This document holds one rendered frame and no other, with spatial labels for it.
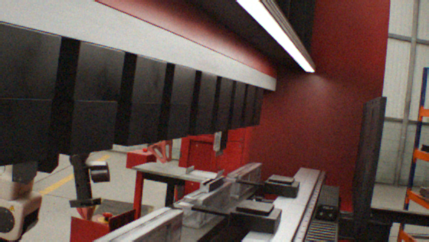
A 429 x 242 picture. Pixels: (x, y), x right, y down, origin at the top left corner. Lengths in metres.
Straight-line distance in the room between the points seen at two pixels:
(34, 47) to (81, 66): 0.12
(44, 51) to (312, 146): 2.01
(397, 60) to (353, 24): 7.00
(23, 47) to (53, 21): 0.07
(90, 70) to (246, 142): 1.88
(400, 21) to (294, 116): 7.27
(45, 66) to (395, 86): 9.02
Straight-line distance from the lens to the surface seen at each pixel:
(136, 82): 0.88
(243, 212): 1.15
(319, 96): 2.49
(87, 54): 0.71
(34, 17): 0.60
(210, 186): 1.59
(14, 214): 1.85
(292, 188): 1.60
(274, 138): 2.52
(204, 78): 1.27
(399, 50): 9.55
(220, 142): 1.65
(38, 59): 0.61
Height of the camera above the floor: 1.29
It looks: 3 degrees down
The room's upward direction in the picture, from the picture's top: 7 degrees clockwise
